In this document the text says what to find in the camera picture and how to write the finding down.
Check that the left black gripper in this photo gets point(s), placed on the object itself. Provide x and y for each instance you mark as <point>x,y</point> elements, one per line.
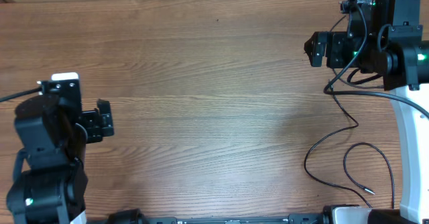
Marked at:
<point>96,122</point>

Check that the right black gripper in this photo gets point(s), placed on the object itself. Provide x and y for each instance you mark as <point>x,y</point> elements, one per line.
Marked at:
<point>333,45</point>

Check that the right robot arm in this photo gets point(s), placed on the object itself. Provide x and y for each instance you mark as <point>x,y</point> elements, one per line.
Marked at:
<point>384,40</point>

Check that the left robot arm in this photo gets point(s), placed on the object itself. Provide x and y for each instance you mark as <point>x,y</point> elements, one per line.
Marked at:
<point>49,181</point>

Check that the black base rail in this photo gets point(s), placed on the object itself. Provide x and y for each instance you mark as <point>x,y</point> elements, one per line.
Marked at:
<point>135,216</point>

